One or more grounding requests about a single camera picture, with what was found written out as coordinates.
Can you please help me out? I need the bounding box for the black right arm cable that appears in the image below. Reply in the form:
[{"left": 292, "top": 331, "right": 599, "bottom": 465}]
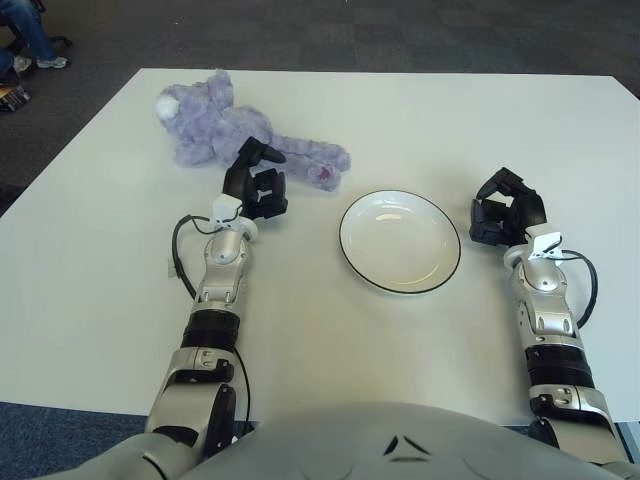
[{"left": 557, "top": 248, "right": 600, "bottom": 329}]

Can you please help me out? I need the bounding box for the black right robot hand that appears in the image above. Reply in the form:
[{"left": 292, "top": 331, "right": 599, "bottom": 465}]
[{"left": 468, "top": 167, "right": 547, "bottom": 247}]

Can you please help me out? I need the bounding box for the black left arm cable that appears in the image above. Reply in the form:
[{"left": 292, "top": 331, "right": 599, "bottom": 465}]
[{"left": 172, "top": 213, "right": 221, "bottom": 301}]

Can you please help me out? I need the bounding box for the white plate with black rim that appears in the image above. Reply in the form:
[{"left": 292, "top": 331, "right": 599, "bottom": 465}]
[{"left": 338, "top": 188, "right": 462, "bottom": 296}]

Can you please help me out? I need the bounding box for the person's leg in jeans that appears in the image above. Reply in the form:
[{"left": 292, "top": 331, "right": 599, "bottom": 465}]
[{"left": 0, "top": 0, "right": 56, "bottom": 64}]

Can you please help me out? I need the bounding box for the purple plush bear doll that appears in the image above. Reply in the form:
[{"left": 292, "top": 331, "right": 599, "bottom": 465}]
[{"left": 153, "top": 69, "right": 352, "bottom": 192}]

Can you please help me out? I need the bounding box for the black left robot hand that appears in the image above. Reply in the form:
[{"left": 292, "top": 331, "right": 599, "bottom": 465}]
[{"left": 221, "top": 137, "right": 290, "bottom": 221}]

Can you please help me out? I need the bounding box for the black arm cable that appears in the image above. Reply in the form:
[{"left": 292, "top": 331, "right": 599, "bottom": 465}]
[
  {"left": 557, "top": 248, "right": 600, "bottom": 329},
  {"left": 172, "top": 213, "right": 221, "bottom": 301}
]

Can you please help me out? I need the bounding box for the silver robot torso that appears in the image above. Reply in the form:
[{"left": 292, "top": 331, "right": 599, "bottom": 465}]
[{"left": 69, "top": 399, "right": 640, "bottom": 480}]

